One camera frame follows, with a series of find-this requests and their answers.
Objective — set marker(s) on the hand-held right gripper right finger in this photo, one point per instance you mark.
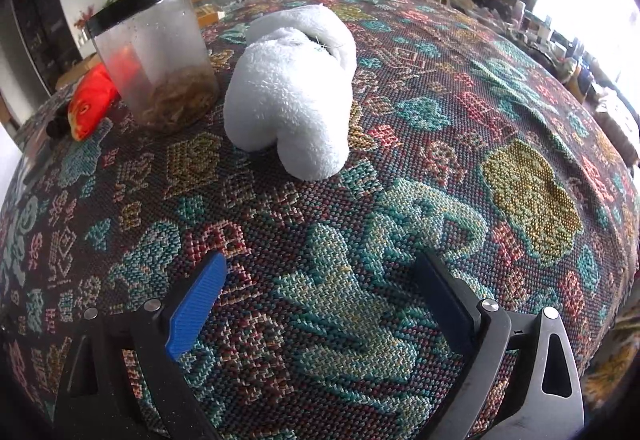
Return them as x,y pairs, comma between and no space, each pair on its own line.
445,305

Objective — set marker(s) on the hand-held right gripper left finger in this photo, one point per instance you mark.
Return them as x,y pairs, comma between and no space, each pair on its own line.
195,310

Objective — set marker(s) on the white plush towel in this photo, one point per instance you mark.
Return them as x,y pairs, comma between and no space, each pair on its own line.
285,95

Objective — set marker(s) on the woven patterned blanket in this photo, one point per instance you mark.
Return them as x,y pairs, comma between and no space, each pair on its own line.
350,220

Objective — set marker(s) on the black cloth item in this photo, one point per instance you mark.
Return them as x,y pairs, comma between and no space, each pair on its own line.
59,125

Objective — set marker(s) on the red plush fish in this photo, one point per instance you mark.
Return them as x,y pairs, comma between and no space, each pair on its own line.
90,102

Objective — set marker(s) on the clear plastic jar black lid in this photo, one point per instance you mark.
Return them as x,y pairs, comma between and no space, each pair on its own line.
150,50

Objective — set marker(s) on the cluttered side table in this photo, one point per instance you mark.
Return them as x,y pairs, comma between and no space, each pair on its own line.
565,55

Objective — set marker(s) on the flat cardboard box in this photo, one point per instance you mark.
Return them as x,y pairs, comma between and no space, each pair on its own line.
207,12

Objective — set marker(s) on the red flowers in vase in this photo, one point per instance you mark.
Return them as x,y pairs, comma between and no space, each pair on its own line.
86,22

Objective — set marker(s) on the dark display cabinet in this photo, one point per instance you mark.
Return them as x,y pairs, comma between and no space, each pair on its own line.
45,25

